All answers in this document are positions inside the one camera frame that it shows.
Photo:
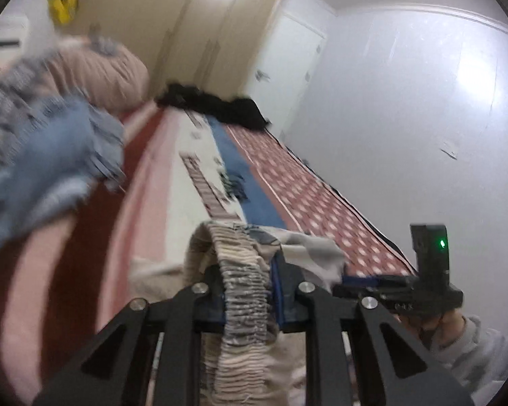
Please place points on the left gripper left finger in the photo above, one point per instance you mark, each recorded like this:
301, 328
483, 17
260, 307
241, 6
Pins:
148, 353

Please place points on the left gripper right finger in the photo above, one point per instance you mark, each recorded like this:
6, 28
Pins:
355, 350

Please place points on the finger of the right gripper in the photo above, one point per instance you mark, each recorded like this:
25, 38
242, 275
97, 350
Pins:
364, 281
357, 293

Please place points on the beige bear print pants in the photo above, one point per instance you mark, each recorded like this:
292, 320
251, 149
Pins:
252, 362

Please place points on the right forearm star sleeve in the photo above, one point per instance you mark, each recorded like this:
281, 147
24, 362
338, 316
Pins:
478, 360

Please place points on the person right hand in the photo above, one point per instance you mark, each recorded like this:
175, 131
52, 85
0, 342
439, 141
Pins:
443, 330

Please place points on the striped pink bed blanket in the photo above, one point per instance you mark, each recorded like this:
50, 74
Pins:
65, 280

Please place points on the black clothes pile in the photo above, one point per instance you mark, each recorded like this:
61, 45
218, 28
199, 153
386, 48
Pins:
238, 111

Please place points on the white door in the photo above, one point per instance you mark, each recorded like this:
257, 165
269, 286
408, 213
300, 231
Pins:
283, 69

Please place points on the blue denim jeans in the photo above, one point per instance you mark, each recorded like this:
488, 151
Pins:
54, 157

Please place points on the pink plaid duvet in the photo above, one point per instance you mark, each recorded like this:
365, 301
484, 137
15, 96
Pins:
103, 71

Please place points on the beige wooden wardrobe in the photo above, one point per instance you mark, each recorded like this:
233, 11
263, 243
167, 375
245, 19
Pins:
211, 44

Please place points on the white wall socket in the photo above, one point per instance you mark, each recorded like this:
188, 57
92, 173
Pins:
449, 148

